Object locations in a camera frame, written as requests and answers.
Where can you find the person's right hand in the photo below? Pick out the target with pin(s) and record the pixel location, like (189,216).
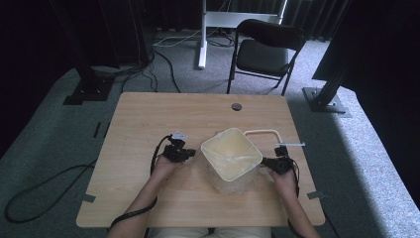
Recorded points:
(284,183)

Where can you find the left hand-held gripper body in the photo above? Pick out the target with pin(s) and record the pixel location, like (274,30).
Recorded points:
(175,151)

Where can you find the black folding chair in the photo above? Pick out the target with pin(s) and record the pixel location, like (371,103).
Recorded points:
(262,58)

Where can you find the person's cream pants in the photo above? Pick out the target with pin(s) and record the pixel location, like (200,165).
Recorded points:
(178,233)

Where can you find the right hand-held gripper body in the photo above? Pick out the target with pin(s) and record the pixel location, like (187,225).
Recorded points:
(281,162)

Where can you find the white desk frame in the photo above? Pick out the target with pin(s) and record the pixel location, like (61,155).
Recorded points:
(202,49)

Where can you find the black stand with square base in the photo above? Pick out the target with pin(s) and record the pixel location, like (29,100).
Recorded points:
(89,91)

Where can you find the dark curtain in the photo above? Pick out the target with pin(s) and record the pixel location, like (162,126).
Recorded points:
(383,66)
(33,66)

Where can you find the black stand with grey base plate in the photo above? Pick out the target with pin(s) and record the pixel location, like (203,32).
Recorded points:
(325,99)

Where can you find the grey round table grommet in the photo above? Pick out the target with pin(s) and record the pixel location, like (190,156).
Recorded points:
(236,106)

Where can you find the black floor tape strip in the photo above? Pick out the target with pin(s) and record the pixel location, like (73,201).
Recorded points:
(96,129)
(106,129)

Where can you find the cream plastic bin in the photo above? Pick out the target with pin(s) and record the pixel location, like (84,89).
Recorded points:
(228,152)

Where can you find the grey tape piece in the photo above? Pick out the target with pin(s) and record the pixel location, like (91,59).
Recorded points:
(315,195)
(87,198)

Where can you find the person's left hand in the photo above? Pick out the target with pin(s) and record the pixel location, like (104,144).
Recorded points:
(163,169)

